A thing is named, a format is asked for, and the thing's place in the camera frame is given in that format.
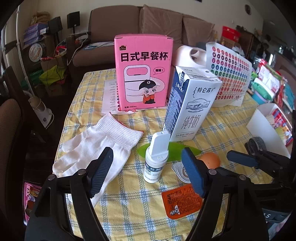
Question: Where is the pink cartoon cup box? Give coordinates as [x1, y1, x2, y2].
[114, 34, 174, 115]

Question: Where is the yellow checked tablecloth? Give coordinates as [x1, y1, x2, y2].
[60, 70, 278, 241]

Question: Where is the black speaker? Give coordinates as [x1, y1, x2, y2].
[67, 11, 80, 29]
[48, 17, 63, 32]

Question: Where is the red cardboard box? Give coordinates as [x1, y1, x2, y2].
[221, 26, 241, 42]

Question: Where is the white steamer base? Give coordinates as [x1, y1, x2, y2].
[28, 97, 54, 129]

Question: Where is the brown sofa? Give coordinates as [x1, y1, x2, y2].
[69, 5, 218, 73]

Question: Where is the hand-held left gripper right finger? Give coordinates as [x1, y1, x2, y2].
[181, 147, 269, 241]

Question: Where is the white standing pole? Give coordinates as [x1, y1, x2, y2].
[16, 5, 36, 99]

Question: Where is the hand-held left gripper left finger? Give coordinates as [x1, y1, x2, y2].
[24, 146, 114, 241]

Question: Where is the blue bowl with lavender rim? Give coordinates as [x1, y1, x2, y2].
[252, 91, 274, 104]

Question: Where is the red biscuit tin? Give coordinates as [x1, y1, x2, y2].
[271, 108, 293, 146]

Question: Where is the blue and white milk carton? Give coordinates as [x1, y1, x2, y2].
[163, 66, 223, 142]

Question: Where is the green soft packet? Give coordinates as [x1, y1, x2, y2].
[251, 79, 274, 99]

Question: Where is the stack of blue boxes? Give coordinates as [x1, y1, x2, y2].
[23, 23, 47, 44]

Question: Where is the white packet with red print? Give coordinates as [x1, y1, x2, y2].
[257, 64, 282, 93]

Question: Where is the white printed paper sheet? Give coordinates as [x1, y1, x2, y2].
[102, 79, 121, 114]

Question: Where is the brown egg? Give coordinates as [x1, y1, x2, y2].
[199, 152, 221, 170]

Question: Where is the white plastic jug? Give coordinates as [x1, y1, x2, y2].
[174, 45, 208, 75]

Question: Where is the coloured dot chart sheet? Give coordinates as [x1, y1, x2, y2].
[205, 42, 253, 108]

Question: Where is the brown chair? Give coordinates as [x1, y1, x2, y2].
[0, 98, 24, 186]

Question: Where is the white cardboard box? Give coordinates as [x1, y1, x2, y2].
[246, 103, 293, 158]

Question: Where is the grey knitted cloth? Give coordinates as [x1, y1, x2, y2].
[245, 137, 267, 153]

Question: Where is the round printed tin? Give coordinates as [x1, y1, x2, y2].
[29, 43, 46, 62]

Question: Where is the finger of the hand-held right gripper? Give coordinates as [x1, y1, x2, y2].
[227, 150, 291, 179]

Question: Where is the straw woven basket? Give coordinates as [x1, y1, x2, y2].
[31, 11, 51, 24]

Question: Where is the clear jelly cup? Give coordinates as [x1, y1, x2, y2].
[171, 162, 191, 184]

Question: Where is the white knitted glove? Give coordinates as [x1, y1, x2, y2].
[52, 113, 144, 208]

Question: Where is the pink printed carton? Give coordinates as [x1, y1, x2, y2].
[24, 182, 41, 214]

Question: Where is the green shopping bag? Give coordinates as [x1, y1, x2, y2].
[39, 65, 68, 88]

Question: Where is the small white flip-cap bottle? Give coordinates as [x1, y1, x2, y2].
[143, 131, 171, 185]

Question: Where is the brown sofa cushion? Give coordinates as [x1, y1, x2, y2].
[140, 4, 184, 45]
[182, 15, 215, 45]

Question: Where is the green plastic spoon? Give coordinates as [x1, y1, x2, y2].
[136, 142, 202, 162]

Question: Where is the orange sauce packet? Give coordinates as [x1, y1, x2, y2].
[161, 184, 203, 219]

